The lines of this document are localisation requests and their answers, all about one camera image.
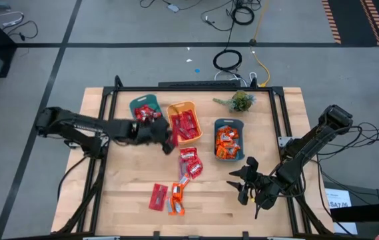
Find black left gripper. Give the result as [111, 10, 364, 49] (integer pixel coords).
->
[132, 117, 176, 155]

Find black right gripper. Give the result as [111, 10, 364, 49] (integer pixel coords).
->
[226, 156, 280, 210]

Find red candy packet white print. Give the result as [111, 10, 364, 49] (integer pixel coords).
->
[178, 156, 190, 181]

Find orange candy bar white label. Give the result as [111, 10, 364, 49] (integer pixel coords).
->
[218, 125, 232, 138]

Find dark blue plastic bin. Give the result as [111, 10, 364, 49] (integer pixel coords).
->
[214, 118, 245, 162]

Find large orange candy wrapper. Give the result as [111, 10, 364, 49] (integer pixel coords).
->
[165, 197, 176, 216]

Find green plastic bin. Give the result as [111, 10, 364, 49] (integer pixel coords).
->
[129, 93, 163, 121]

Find orange plastic bin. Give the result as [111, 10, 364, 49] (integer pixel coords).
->
[166, 101, 204, 145]

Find small green artificial plant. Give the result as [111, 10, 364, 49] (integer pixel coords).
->
[212, 89, 256, 113]

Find white paper sign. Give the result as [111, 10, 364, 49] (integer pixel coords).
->
[324, 188, 359, 235]

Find black side bench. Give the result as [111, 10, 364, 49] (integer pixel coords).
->
[324, 181, 379, 240]

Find black mat orange striped edges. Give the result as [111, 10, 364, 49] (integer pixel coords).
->
[321, 0, 379, 47]

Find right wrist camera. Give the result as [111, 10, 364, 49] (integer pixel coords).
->
[237, 190, 252, 206]

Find black aluminium table frame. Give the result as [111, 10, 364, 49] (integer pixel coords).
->
[55, 75, 335, 239]

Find coiled black floor cable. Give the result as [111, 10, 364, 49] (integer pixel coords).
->
[230, 4, 256, 27]
[212, 49, 244, 72]

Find black hanging cable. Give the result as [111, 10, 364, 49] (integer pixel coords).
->
[225, 19, 237, 51]

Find black tangled floor cables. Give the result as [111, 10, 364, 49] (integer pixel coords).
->
[350, 121, 379, 149]

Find yellow hanging cable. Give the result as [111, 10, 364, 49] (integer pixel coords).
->
[248, 0, 272, 88]

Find white floor cable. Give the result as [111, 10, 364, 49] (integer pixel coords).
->
[0, 11, 25, 28]

